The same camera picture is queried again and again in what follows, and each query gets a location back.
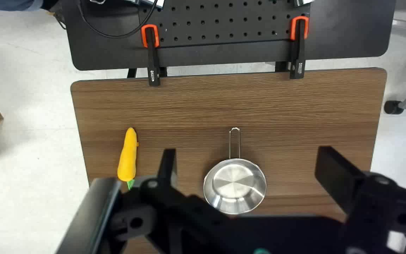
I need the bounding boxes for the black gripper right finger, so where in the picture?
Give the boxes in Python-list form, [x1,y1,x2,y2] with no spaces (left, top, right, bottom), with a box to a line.
[315,145,370,214]

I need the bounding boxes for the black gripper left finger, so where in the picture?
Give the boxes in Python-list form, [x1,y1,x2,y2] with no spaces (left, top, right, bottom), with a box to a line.
[157,148,180,188]

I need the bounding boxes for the orange carrot plushie green leaves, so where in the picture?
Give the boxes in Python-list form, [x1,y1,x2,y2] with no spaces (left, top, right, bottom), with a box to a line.
[116,125,142,190]

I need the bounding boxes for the small stainless steel pan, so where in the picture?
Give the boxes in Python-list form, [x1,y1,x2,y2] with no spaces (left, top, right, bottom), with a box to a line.
[202,125,269,217]

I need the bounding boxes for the grey office chair base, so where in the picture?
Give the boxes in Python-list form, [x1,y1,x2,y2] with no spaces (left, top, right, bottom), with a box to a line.
[384,73,406,115]

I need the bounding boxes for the black orange-tipped spring clamp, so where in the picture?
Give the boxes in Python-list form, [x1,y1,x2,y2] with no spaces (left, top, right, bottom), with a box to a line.
[288,14,312,80]
[140,22,163,87]

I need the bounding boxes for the black perforated mounting board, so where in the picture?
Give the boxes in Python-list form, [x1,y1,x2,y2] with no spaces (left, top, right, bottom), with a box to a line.
[61,0,398,71]

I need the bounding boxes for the blue fabric item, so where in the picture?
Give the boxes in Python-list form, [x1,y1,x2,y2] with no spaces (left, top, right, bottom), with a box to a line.
[0,0,46,12]

